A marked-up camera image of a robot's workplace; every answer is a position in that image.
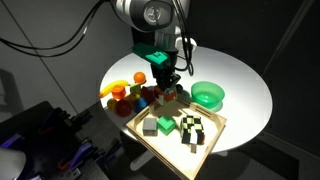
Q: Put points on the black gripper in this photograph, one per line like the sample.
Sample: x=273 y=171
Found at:
x=164 y=74

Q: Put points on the orange multicolour plush cube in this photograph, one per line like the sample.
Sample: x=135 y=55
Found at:
x=166 y=96

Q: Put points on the pink cube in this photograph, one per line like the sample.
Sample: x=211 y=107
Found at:
x=147 y=94

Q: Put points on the blue cube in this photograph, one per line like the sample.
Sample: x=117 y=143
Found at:
x=140 y=104

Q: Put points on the green cube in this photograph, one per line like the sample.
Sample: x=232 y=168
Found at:
x=166 y=124

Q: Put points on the grey cube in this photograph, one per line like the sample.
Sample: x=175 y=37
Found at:
x=150 y=126

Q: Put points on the orange red cube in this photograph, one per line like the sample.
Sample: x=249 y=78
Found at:
x=118 y=92

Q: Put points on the black yellow checkered plush cube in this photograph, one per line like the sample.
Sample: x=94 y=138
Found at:
x=192 y=130

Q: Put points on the wooden crate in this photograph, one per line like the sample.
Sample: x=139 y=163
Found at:
x=173 y=150

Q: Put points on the dark red plum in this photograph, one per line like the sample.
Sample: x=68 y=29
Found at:
x=180 y=88

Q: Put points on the orange fruit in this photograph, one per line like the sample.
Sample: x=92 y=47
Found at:
x=140 y=77

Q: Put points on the small yellow apple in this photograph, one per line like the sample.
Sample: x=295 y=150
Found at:
x=134 y=97

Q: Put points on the green plastic bowl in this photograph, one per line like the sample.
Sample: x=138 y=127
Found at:
x=207 y=95

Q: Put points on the red apple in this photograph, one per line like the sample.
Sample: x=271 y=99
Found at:
x=123 y=108

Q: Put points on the yellow banana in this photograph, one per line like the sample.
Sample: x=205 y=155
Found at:
x=111 y=86

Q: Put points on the yellow lemon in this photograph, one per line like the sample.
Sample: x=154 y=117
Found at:
x=111 y=104

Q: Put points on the black clamp knob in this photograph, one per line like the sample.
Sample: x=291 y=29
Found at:
x=81 y=117

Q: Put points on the purple orange spring clamp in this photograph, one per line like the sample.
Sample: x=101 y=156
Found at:
x=75 y=155

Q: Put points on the black perforated board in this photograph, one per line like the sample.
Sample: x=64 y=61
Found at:
x=46 y=158

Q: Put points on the white rounded lamp head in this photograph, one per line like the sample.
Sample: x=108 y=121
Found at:
x=10 y=164

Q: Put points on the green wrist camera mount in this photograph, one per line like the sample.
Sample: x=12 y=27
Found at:
x=151 y=55

